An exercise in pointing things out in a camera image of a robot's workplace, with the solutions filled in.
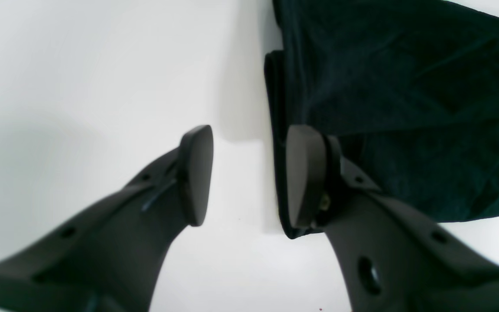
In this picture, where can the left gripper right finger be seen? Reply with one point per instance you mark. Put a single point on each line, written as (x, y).
(393, 258)

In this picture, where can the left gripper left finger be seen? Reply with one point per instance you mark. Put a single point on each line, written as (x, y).
(108, 257)

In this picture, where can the black T-shirt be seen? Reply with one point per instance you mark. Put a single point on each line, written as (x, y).
(409, 87)

